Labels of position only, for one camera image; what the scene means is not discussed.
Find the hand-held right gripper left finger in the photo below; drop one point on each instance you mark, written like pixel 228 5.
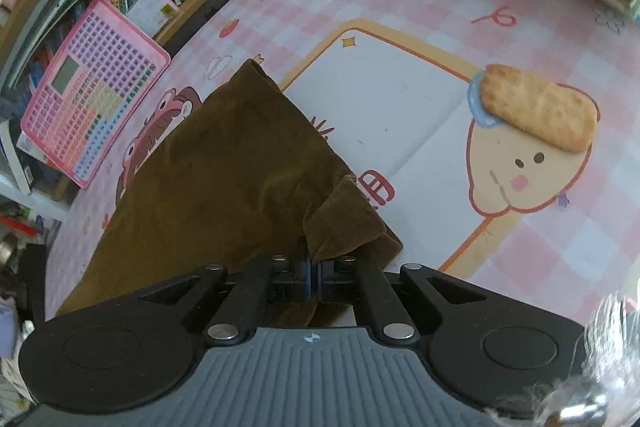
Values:
pixel 305 282

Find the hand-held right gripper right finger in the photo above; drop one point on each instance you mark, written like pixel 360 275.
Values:
pixel 319 282

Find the brown pants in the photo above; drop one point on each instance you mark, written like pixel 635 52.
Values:
pixel 225 167

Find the pink checked printed table mat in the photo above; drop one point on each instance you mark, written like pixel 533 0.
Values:
pixel 425 107

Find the pink toy learning tablet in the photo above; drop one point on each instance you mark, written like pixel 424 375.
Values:
pixel 90 97

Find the white fluffy sleeve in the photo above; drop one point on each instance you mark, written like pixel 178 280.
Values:
pixel 612 347

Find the white rack frame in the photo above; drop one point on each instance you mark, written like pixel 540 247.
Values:
pixel 20 187

